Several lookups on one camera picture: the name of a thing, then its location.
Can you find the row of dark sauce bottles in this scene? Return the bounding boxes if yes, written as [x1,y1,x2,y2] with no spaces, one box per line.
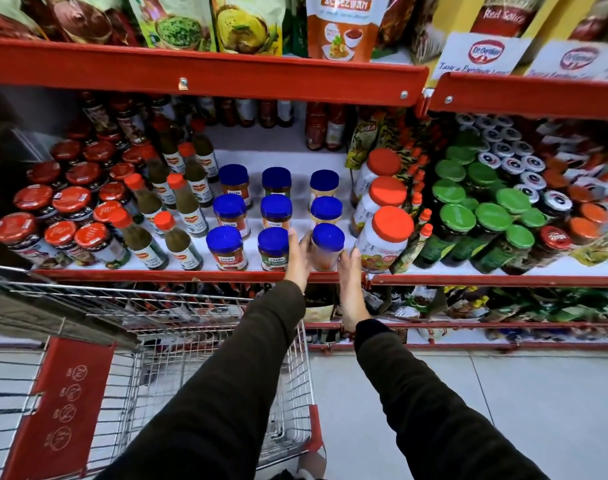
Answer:
[79,92,296,145]

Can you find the yellow-green olive pouch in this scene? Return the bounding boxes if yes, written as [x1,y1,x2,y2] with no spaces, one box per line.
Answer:
[345,120,380,170]

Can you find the person's right hand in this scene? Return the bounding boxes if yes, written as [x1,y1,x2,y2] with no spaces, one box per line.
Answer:
[337,247,372,334]

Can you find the group of red-lid dark jars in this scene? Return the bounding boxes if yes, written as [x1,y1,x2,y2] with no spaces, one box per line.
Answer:
[0,137,150,270]

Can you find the beige blue-lid spread jar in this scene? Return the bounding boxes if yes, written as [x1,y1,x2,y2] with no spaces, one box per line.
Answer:
[310,223,345,272]

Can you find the group of white-lid jars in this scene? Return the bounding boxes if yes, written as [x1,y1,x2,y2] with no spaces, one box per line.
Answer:
[454,112,574,220]

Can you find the person's right forearm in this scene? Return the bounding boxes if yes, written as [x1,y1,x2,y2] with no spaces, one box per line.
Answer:
[354,319,552,480]

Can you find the group of orange-cap squeeze bottles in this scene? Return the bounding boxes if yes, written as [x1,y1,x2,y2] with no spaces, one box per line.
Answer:
[389,115,434,275]

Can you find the dark brown food pouch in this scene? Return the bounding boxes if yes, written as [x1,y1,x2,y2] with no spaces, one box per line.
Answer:
[44,0,145,48]

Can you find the group of green-lid jars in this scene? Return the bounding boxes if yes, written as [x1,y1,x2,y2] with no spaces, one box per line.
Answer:
[413,130,549,274]

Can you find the group of orange-lid jars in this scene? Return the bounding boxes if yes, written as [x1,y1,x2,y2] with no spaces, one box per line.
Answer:
[534,120,608,245]

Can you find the person's left hand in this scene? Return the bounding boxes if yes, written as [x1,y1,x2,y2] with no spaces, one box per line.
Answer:
[284,228,313,294]

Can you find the white shelf label card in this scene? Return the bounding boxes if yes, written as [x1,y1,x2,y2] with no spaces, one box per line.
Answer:
[431,32,533,80]
[524,40,608,81]

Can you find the red metal shelf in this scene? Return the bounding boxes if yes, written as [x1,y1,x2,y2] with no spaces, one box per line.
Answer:
[369,255,608,288]
[31,145,370,286]
[304,320,608,353]
[428,72,608,120]
[0,37,429,108]

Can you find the group of green sauce bottles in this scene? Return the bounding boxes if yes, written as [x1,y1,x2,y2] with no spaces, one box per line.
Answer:
[106,120,220,271]

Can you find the red sauce bottle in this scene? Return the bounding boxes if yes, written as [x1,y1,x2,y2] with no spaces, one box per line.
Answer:
[326,104,347,148]
[305,102,328,151]

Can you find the red sauce pouch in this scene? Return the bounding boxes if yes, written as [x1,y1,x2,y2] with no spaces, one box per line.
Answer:
[471,0,549,38]
[569,0,608,43]

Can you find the green food pouch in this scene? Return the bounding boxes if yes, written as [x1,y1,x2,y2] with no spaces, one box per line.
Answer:
[126,0,217,53]

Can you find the metal shopping cart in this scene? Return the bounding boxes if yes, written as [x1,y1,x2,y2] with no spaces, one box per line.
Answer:
[0,265,327,480]

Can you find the rows of blue-lid jars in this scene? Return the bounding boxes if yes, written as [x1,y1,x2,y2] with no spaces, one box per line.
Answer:
[205,164,343,272]

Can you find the row of green snack pouches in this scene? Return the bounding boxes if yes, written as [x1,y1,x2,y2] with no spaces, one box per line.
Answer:
[364,285,608,325]

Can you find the red cart seat flap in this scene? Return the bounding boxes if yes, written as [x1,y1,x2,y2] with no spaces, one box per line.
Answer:
[1,337,116,480]

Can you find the person's left forearm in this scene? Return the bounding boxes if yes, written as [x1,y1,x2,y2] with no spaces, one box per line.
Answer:
[95,280,307,480]

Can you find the orange sauce pouch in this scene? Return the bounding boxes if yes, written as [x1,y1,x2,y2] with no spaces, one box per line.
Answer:
[306,0,389,63]

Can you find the yellow food pouch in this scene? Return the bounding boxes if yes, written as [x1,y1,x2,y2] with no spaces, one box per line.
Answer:
[210,0,292,56]

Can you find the large orange-lid pickle jar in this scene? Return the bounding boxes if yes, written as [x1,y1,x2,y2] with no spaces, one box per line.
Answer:
[350,176,408,238]
[351,148,402,208]
[356,206,415,274]

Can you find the dark red food pouch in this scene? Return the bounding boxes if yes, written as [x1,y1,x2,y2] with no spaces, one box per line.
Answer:
[379,0,418,48]

